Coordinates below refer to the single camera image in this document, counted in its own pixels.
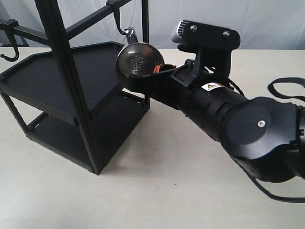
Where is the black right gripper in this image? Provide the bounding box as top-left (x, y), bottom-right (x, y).
top-left (128, 59), bottom-right (229, 111)

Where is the stainless steel mug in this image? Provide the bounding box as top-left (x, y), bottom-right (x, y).
top-left (115, 27), bottom-right (164, 88)

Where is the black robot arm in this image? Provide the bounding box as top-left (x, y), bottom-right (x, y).
top-left (127, 64), bottom-right (305, 183)

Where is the black metal hook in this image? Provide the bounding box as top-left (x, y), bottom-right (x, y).
top-left (106, 0), bottom-right (130, 36)
top-left (0, 19), bottom-right (20, 62)

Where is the black metal shelf rack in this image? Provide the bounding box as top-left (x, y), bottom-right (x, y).
top-left (0, 0), bottom-right (150, 174)

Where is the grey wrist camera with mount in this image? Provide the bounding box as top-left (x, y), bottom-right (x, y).
top-left (171, 20), bottom-right (241, 78)

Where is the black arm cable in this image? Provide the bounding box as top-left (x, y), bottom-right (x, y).
top-left (204, 67), bottom-right (305, 204)

